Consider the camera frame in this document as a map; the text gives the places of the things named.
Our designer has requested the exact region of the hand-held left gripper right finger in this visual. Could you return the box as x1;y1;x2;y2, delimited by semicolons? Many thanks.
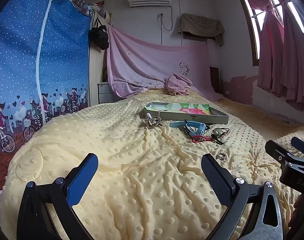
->
200;154;283;240

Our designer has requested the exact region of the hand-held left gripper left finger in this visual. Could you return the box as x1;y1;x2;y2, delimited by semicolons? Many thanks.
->
17;153;99;240

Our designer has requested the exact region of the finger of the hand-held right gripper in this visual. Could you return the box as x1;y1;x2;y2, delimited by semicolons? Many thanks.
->
265;140;304;173
290;136;304;157

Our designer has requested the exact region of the grey shallow tray box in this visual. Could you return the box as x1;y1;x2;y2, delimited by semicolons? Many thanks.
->
144;102;229;125

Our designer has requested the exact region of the blue wrist watch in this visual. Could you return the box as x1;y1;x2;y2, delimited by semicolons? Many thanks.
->
169;120;210;134

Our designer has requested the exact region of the tan bed sheet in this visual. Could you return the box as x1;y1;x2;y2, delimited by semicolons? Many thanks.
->
128;88;304;155

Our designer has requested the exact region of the cream dotted blanket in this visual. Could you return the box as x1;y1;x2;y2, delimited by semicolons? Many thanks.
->
0;99;302;240

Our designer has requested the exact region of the colourful paper sheet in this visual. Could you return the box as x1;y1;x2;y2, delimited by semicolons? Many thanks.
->
154;102;212;115

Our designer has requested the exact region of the pink curtain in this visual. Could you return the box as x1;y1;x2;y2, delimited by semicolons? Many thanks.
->
235;0;286;98
279;0;304;114

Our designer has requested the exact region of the grey drawer cabinet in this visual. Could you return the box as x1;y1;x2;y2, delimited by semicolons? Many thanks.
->
97;82;117;104

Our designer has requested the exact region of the dark brown board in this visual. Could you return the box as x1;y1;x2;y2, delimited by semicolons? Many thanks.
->
209;66;221;94

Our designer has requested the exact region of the pink towel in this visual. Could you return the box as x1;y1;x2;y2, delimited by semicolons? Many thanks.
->
165;73;193;96

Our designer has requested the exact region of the blue dotted printed cloth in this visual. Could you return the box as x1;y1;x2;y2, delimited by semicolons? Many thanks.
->
0;0;95;167

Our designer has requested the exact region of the pink hanging sheet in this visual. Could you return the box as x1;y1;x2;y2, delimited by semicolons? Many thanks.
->
106;25;223;101

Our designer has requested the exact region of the black bag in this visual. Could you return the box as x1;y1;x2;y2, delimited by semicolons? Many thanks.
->
89;19;110;50

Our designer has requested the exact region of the brown hanging cloth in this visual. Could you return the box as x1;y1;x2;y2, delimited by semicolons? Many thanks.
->
178;13;225;47

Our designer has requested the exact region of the floral bedding bundle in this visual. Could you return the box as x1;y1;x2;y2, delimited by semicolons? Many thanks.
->
88;2;109;14

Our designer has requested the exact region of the black hair tie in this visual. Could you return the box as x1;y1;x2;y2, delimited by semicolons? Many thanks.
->
210;130;230;145

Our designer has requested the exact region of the red string bracelet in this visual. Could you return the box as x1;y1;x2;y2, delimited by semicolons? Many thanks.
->
191;135;213;143

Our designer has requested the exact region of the green bead hair tie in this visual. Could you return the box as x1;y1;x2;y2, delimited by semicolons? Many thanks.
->
212;127;230;136

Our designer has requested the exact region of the air conditioner power cord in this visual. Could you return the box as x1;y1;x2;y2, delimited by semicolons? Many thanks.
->
158;5;174;44

